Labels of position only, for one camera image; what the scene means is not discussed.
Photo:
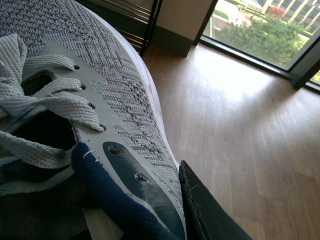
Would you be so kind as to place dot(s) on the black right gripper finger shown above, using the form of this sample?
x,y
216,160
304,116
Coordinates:
x,y
204,217

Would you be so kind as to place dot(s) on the grey knit sneaker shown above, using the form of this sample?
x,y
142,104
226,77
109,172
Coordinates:
x,y
83,153

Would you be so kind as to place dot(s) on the black metal shoe rack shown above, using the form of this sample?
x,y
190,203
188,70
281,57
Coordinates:
x,y
134,19

